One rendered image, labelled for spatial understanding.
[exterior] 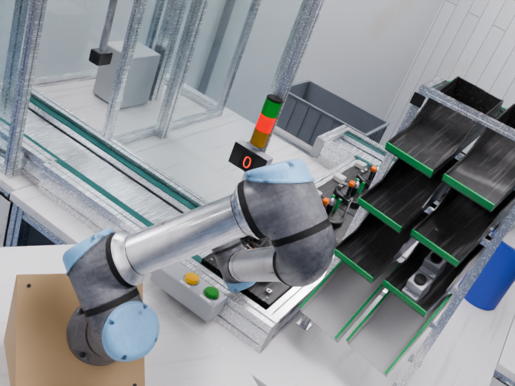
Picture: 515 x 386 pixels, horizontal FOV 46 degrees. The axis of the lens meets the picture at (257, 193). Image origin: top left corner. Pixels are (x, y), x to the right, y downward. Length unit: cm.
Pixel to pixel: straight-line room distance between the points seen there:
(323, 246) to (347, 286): 62
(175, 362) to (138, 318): 38
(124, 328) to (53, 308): 25
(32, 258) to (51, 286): 37
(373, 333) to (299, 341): 24
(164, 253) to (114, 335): 19
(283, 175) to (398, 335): 74
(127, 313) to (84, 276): 11
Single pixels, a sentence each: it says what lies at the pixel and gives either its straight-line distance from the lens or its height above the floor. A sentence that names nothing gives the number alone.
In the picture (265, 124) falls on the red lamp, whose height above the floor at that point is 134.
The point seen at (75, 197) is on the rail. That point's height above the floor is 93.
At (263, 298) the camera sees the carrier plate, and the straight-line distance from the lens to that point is 172.
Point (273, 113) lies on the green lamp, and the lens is 178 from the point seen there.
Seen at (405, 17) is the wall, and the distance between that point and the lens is 552.
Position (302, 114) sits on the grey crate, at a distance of 371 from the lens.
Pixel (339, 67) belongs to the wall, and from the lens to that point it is 528.
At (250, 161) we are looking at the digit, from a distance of 184.
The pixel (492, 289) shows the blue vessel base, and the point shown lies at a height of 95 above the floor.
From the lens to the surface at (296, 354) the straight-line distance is 177.
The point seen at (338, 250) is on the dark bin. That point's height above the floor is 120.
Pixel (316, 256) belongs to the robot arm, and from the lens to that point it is 110.
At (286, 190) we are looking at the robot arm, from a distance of 108.
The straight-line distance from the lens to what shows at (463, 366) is 211.
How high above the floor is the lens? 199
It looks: 28 degrees down
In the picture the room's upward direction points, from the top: 22 degrees clockwise
